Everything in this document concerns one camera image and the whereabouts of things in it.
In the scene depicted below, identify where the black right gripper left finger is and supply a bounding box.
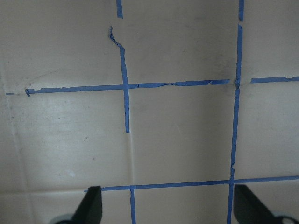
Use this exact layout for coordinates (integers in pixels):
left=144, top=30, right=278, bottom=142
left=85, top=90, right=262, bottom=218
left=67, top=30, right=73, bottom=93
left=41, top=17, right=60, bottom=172
left=71, top=186, right=103, bottom=224

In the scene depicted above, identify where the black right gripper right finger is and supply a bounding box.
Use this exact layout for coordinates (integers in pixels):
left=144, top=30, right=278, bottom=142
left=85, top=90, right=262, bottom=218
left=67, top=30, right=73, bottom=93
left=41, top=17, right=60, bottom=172
left=233, top=184, right=278, bottom=224

